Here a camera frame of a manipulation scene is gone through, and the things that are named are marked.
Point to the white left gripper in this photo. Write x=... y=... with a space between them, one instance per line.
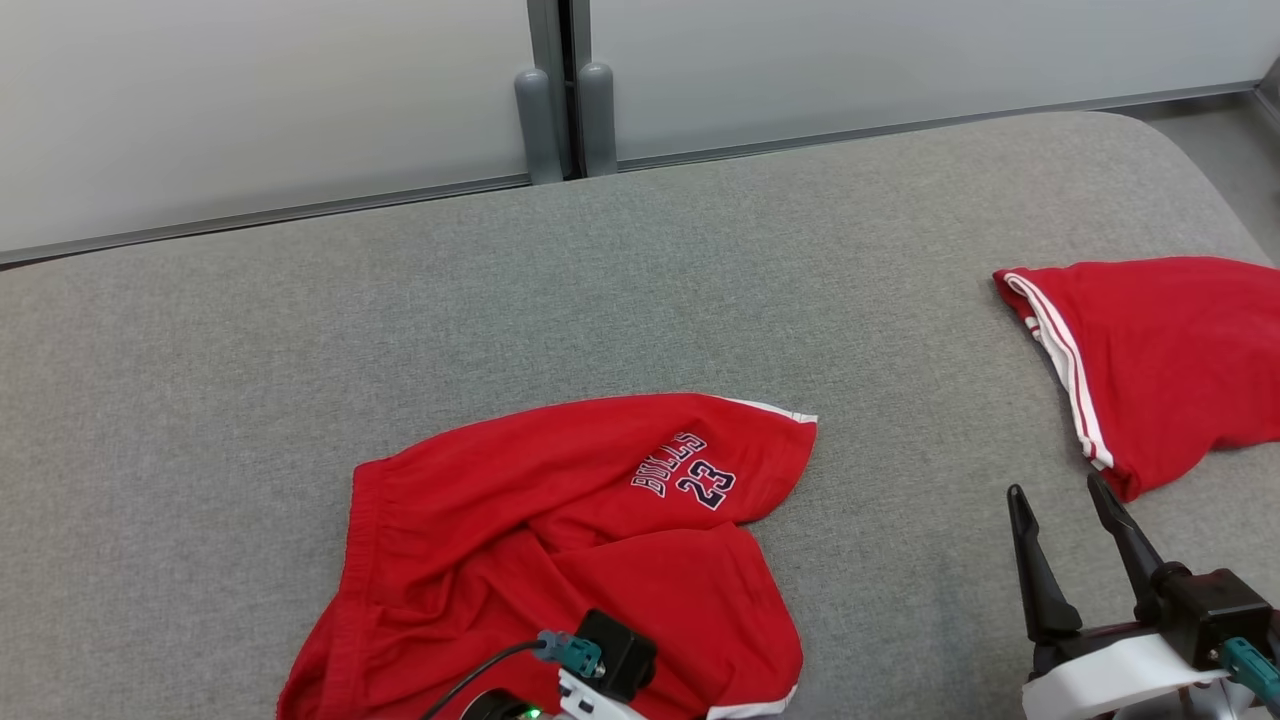
x=590 y=703

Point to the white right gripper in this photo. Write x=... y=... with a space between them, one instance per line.
x=1110 y=675

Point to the red jersey shirt white sleeves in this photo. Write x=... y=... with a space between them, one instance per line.
x=1170 y=360

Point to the red basketball shorts white stripes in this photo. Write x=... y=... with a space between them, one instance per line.
x=560 y=480

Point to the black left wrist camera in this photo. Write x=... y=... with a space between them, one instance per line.
x=620 y=655

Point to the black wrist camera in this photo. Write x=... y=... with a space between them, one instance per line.
x=620 y=655
x=1215 y=610

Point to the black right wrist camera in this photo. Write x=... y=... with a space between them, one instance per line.
x=1215 y=610

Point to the aluminium partition base rail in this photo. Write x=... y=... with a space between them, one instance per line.
x=300 y=212

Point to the grey rounded partition post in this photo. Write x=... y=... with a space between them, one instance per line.
x=540 y=125
x=597 y=118

